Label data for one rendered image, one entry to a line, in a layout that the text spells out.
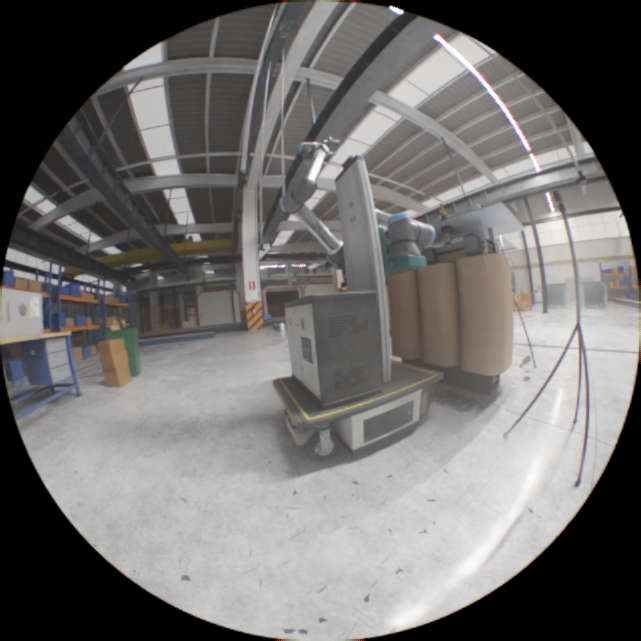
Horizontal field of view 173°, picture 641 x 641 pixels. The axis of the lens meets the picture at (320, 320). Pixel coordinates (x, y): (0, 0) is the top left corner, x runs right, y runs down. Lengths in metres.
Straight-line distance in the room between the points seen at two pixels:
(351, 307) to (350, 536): 0.95
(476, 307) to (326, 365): 1.19
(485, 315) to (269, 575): 1.79
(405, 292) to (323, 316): 1.34
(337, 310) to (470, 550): 1.10
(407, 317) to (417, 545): 1.85
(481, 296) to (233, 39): 9.91
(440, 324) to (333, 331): 1.15
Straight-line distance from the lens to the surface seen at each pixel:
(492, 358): 1.71
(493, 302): 1.65
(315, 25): 7.80
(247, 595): 0.84
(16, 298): 3.79
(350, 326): 0.96
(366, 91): 4.79
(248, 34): 9.67
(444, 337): 1.88
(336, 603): 0.79
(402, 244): 1.22
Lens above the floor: 0.78
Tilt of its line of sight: 3 degrees down
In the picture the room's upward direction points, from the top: 5 degrees counter-clockwise
